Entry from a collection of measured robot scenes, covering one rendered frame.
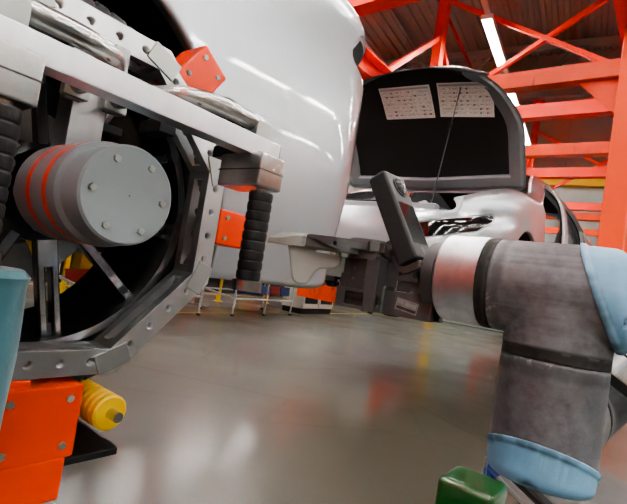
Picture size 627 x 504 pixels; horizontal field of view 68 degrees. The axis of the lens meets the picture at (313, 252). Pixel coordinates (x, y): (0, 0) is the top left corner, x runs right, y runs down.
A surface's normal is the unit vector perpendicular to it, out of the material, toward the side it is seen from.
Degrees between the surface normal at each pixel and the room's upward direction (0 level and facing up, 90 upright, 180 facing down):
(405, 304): 90
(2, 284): 102
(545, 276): 78
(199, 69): 90
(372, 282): 90
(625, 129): 90
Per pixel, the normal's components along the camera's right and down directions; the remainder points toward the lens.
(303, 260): -0.11, -0.06
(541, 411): -0.54, -0.15
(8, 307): 0.94, 0.09
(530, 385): -0.73, -0.18
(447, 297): -0.59, 0.36
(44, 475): 0.78, 0.10
